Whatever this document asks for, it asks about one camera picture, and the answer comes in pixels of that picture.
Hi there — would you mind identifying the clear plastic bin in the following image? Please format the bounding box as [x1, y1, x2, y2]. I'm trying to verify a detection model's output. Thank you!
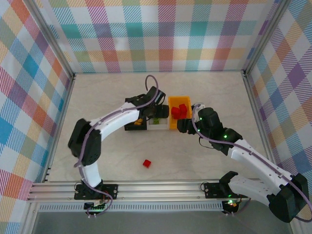
[146, 104, 171, 130]

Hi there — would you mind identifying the orange plastic bin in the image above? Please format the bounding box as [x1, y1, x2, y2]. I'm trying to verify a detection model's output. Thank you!
[168, 96, 192, 130]

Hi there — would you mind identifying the black plastic bin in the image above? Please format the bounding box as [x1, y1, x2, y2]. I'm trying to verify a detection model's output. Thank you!
[124, 97, 148, 132]

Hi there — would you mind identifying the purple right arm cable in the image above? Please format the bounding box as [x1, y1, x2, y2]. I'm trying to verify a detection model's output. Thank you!
[191, 104, 312, 223]

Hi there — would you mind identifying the aluminium table edge rail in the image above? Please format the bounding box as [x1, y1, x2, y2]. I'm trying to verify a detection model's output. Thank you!
[242, 72, 280, 171]
[41, 74, 77, 183]

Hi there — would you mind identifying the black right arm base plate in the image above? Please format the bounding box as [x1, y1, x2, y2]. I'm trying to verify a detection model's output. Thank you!
[203, 182, 249, 199]

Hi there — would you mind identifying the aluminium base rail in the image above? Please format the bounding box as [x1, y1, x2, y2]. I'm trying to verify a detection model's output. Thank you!
[26, 179, 296, 203]

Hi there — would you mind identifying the slotted grey cable duct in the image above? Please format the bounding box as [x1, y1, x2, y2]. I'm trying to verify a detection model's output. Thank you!
[38, 202, 225, 213]

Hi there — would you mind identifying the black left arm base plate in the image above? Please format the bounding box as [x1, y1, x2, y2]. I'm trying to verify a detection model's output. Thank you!
[74, 183, 119, 201]

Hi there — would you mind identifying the aluminium frame post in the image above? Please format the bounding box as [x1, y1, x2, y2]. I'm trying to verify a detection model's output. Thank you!
[243, 0, 293, 75]
[28, 0, 75, 78]

